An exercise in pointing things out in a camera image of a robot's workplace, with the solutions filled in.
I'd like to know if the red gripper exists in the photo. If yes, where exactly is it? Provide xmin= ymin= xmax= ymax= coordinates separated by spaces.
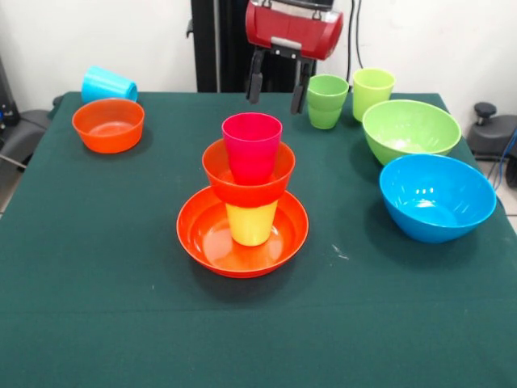
xmin=245 ymin=0 xmax=344 ymax=116

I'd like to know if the pink cup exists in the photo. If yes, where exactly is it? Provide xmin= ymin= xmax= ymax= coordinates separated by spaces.
xmin=221 ymin=112 xmax=284 ymax=186

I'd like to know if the small orange bowl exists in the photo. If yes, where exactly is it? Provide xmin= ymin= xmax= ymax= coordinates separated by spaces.
xmin=202 ymin=138 xmax=297 ymax=209
xmin=72 ymin=98 xmax=145 ymax=154

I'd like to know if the yellow cup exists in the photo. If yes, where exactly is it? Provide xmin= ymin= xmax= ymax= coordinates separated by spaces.
xmin=225 ymin=200 xmax=279 ymax=247

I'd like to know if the large orange bowl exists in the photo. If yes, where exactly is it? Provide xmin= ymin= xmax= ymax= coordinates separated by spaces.
xmin=176 ymin=186 xmax=310 ymax=279

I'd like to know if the blue cup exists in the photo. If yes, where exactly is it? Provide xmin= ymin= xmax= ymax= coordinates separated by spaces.
xmin=81 ymin=65 xmax=139 ymax=103

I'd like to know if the lime green cup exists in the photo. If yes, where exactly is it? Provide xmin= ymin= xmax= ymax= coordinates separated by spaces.
xmin=352 ymin=67 xmax=396 ymax=123

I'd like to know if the lime green bowl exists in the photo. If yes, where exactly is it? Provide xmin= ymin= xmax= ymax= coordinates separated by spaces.
xmin=361 ymin=99 xmax=462 ymax=167

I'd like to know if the blue bowl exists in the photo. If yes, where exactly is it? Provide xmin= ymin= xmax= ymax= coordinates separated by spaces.
xmin=378 ymin=153 xmax=498 ymax=244

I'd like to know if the grey stand base with knob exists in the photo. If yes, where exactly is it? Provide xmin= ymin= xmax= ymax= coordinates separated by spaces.
xmin=468 ymin=101 xmax=517 ymax=162

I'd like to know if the dark green tablecloth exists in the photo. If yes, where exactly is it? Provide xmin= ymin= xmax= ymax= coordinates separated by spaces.
xmin=0 ymin=91 xmax=517 ymax=388

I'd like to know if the black equipment box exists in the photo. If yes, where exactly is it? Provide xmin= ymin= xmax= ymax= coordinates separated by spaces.
xmin=0 ymin=56 xmax=21 ymax=130

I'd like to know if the black hanging cable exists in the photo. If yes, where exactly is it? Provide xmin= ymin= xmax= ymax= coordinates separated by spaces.
xmin=347 ymin=0 xmax=367 ymax=70

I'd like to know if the blue cable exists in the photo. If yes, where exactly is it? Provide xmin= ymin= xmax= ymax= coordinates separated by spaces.
xmin=497 ymin=129 xmax=517 ymax=191

